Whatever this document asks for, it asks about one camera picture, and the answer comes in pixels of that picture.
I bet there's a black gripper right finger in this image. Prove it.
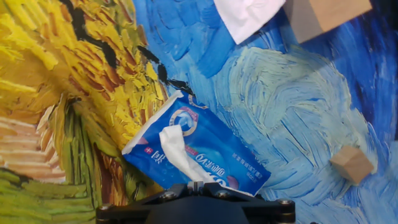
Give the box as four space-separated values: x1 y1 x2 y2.
196 181 296 224

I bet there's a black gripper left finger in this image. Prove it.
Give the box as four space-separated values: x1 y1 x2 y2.
95 181 197 224

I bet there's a white napkin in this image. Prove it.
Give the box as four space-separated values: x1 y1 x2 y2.
213 0 286 45
159 124 218 184

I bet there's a blue tissue pack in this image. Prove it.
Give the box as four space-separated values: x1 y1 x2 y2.
121 90 272 197

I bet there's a small wooden cube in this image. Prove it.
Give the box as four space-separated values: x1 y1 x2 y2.
329 145 375 185

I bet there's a painted wheat field tablecloth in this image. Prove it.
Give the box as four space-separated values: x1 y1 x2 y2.
0 0 398 224

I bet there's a large wooden block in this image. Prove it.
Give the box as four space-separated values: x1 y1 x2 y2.
283 0 373 44

